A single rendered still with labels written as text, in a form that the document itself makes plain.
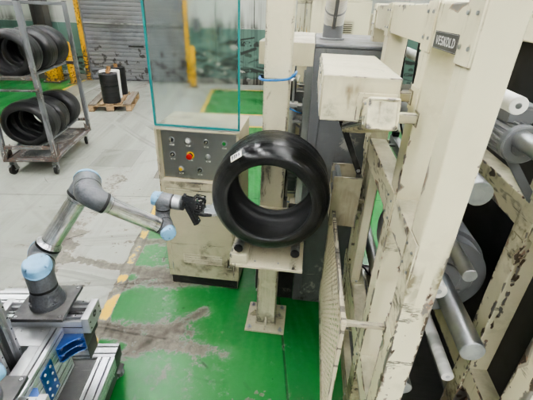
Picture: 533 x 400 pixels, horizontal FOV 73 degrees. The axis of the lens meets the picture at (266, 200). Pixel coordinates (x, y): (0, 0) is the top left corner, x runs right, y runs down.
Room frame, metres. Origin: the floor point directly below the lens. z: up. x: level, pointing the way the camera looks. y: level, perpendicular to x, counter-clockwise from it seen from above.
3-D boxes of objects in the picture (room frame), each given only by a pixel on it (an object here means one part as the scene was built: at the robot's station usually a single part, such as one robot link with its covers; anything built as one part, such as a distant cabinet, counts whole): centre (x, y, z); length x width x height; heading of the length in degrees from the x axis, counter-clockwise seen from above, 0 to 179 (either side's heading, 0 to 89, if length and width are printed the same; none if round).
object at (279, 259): (1.63, -0.03, 0.80); 0.37 x 0.36 x 0.02; 84
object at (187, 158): (2.39, 0.44, 0.63); 0.56 x 0.41 x 1.27; 84
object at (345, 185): (1.81, -0.43, 1.05); 0.20 x 0.15 x 0.30; 174
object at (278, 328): (1.89, -0.03, 0.02); 0.27 x 0.27 x 0.04; 84
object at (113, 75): (7.69, 3.27, 0.38); 1.20 x 0.80 x 0.76; 11
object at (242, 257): (1.65, 0.11, 0.84); 0.36 x 0.09 x 0.06; 174
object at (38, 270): (1.25, 1.00, 0.88); 0.13 x 0.12 x 0.14; 25
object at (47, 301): (1.25, 0.99, 0.77); 0.15 x 0.15 x 0.10
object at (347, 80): (1.48, -0.31, 1.71); 0.61 x 0.25 x 0.15; 174
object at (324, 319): (1.37, -0.33, 0.65); 0.90 x 0.02 x 0.70; 174
